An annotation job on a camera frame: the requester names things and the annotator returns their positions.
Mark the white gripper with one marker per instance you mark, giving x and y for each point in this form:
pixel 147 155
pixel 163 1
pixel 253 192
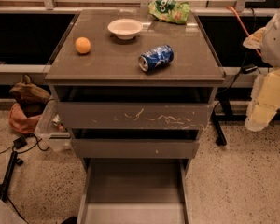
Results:
pixel 277 42

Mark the blue pepsi can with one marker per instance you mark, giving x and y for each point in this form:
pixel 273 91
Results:
pixel 155 57

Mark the grey drawer cabinet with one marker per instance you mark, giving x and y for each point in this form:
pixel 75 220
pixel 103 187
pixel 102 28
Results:
pixel 114 62

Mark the grey top drawer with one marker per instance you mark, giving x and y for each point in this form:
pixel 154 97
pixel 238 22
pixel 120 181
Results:
pixel 123 107

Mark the grey drawer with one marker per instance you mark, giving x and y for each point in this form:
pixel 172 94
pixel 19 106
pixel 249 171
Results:
pixel 123 107
pixel 133 143
pixel 134 191

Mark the grey bottom drawer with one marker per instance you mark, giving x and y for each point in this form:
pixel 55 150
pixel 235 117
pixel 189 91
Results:
pixel 134 191

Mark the grey middle drawer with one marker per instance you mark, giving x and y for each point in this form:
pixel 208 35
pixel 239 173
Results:
pixel 133 143

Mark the black power brick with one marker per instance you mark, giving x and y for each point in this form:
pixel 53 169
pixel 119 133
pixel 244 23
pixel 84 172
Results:
pixel 248 68

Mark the green chip bag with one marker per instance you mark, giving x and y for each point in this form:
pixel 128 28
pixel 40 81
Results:
pixel 169 11

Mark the white bowl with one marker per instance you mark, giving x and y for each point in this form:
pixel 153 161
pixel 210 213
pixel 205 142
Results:
pixel 125 29

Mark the orange fruit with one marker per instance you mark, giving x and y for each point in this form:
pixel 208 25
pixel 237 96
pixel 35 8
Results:
pixel 83 45

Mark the clear plastic bin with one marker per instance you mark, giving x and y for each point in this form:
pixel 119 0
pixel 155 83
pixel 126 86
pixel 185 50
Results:
pixel 50 129

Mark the brown cloth bag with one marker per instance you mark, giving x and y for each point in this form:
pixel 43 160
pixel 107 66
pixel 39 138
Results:
pixel 32 99

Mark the orange cloth bag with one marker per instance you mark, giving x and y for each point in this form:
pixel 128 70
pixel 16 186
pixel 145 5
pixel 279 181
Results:
pixel 19 122

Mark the black power adapter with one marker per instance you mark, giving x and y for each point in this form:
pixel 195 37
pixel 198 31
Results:
pixel 19 142

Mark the black floor stand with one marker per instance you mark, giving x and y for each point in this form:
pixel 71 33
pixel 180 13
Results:
pixel 13 161

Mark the black table leg frame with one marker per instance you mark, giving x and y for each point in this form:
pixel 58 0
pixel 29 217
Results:
pixel 223 112

